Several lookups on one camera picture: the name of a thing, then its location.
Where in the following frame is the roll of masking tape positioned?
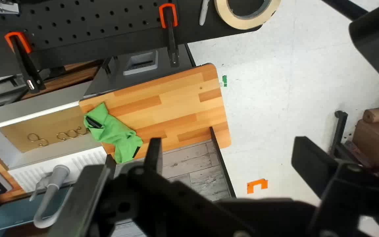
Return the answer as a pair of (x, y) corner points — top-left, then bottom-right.
(213, 0), (281, 30)

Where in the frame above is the wooden butcher block counter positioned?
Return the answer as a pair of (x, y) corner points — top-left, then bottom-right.
(79, 63), (231, 158)

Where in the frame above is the brown cardboard box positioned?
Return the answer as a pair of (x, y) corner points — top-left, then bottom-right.
(353, 108), (379, 166)

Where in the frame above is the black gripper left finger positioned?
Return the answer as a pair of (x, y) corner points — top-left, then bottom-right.
(143, 137), (163, 174)

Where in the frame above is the orange black clamp right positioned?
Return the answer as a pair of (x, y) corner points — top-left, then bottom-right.
(158, 2), (179, 66)

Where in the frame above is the orange black clamp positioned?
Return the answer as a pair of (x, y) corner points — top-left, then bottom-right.
(4, 31), (45, 92)
(158, 2), (179, 66)

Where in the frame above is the orange floor tape marker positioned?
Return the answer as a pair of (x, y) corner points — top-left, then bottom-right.
(246, 179), (268, 195)

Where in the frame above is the orange black clamp left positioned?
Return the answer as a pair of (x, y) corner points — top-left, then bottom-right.
(4, 31), (45, 92)

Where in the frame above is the green floor tape piece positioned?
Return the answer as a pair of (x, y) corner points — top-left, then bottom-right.
(222, 75), (228, 87)

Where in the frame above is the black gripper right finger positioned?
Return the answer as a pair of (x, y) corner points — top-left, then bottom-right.
(291, 137), (338, 196)

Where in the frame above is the black perforated board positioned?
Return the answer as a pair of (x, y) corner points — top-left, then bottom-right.
(0, 0), (270, 83)

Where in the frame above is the green towel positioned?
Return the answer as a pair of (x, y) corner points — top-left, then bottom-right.
(84, 103), (142, 163)

